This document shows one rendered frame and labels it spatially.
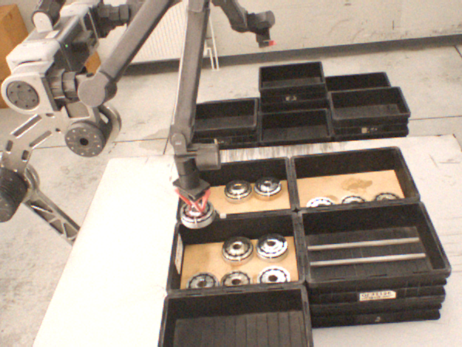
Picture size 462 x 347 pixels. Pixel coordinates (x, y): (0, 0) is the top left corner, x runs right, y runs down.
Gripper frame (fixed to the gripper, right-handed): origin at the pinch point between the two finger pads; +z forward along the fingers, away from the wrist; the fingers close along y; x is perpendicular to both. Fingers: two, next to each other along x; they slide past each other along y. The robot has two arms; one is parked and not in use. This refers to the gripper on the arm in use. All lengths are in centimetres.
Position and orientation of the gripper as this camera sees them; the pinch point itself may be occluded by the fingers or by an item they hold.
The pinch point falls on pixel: (196, 206)
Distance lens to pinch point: 150.7
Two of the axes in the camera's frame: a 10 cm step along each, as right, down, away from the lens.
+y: -6.9, -3.7, 6.2
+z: 1.4, 7.7, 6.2
